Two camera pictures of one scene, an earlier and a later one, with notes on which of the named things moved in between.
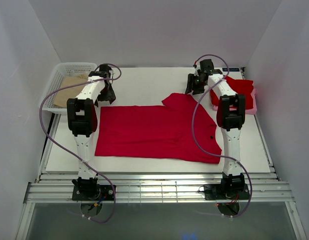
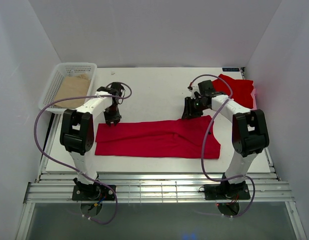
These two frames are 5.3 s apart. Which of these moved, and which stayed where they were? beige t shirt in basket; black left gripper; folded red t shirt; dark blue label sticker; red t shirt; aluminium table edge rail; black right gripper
Moved: red t shirt; black right gripper; black left gripper
Stayed: dark blue label sticker; folded red t shirt; aluminium table edge rail; beige t shirt in basket
